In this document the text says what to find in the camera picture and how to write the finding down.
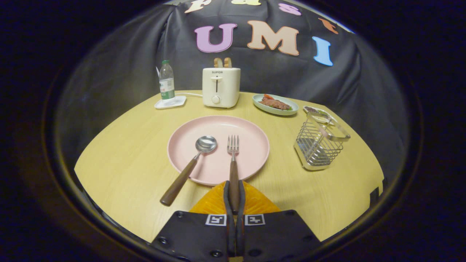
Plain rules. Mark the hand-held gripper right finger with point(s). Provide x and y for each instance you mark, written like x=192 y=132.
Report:
x=241 y=196

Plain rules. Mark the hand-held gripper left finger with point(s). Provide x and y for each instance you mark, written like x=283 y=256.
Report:
x=229 y=203

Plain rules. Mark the pink round plate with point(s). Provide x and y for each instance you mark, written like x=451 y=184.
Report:
x=251 y=145

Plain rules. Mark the pale green plate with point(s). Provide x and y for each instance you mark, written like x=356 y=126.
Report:
x=276 y=110

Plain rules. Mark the brown meat slices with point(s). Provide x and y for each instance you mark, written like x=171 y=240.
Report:
x=273 y=103

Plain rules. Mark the reddish food slice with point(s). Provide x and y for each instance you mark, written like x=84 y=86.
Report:
x=268 y=96

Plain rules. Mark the cream white toaster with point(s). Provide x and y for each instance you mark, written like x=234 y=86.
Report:
x=221 y=87

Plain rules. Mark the white square coaster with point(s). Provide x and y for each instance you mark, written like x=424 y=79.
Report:
x=178 y=101

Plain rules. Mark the white divided grain dish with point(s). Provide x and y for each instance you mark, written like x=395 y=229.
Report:
x=320 y=111

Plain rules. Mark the black backdrop cloth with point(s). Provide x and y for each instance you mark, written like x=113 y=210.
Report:
x=276 y=76

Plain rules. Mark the toast bread slice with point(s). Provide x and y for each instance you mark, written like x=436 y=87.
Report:
x=218 y=63
x=228 y=62

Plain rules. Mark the clear plastic water bottle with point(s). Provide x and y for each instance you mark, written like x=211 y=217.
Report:
x=167 y=82

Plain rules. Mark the black table bracket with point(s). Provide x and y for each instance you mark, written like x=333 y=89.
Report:
x=374 y=198

